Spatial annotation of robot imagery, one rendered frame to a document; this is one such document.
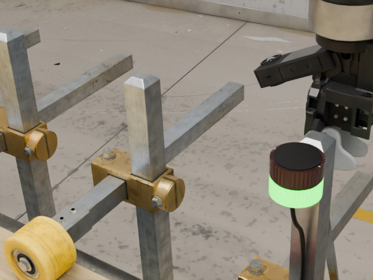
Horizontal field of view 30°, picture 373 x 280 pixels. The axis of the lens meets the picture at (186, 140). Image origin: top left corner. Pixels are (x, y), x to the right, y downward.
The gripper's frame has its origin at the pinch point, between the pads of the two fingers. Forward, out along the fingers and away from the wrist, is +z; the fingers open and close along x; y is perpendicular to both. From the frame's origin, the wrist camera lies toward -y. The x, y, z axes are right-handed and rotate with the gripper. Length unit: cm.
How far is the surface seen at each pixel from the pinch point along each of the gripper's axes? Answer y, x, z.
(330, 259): 3.7, -3.0, 11.8
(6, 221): -61, -5, 31
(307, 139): 2.0, -8.8, -9.9
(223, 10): -167, 243, 96
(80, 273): -22.8, -23.4, 11.0
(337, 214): -0.9, 10.2, 15.0
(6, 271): -31.4, -28.4, 11.0
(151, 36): -186, 202, 101
